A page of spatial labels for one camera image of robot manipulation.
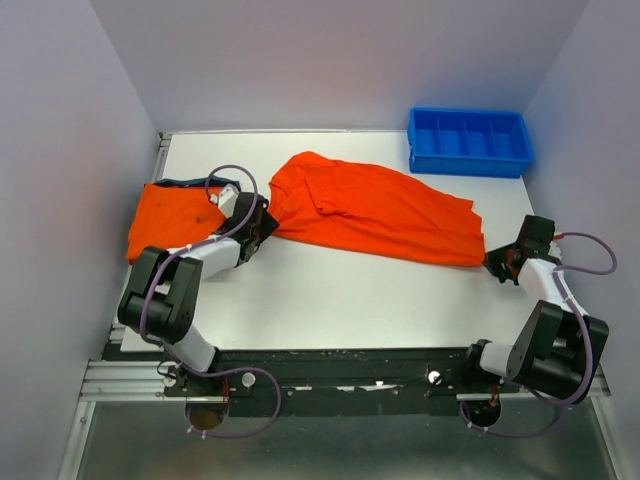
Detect folded orange shirt on stack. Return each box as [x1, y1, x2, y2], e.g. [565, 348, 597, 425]
[126, 184, 225, 264]

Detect orange t shirt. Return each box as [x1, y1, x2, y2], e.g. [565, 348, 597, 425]
[269, 151, 485, 267]

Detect folded dark teal shirt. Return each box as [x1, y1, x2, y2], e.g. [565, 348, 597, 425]
[154, 176, 242, 191]

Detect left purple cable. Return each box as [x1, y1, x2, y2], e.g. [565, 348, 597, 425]
[139, 163, 261, 346]

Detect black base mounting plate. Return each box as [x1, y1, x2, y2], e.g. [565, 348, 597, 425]
[164, 347, 521, 419]

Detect aluminium frame rail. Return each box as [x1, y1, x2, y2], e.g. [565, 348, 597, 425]
[77, 357, 174, 404]

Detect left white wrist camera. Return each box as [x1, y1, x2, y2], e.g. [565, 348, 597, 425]
[209, 184, 241, 218]

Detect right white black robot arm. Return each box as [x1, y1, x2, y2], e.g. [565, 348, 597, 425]
[459, 215, 609, 406]

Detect blue plastic bin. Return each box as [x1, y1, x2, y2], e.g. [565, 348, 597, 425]
[407, 107, 535, 179]

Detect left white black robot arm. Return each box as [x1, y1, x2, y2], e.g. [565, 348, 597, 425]
[117, 185, 279, 395]

